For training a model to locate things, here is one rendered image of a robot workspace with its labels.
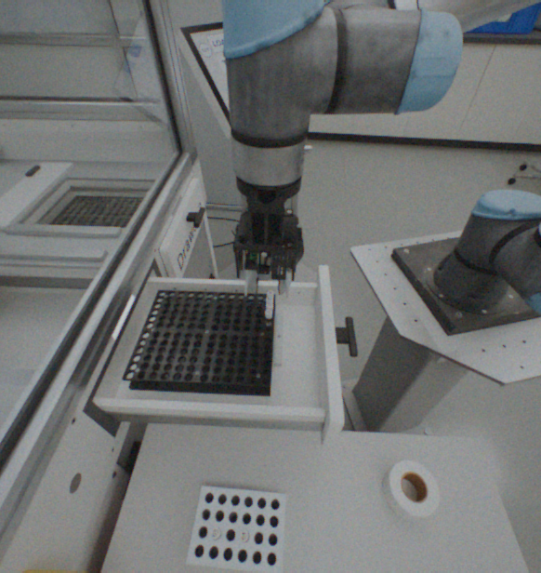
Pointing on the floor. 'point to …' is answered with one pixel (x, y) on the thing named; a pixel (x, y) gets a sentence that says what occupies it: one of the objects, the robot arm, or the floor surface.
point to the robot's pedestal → (415, 369)
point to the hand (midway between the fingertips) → (268, 284)
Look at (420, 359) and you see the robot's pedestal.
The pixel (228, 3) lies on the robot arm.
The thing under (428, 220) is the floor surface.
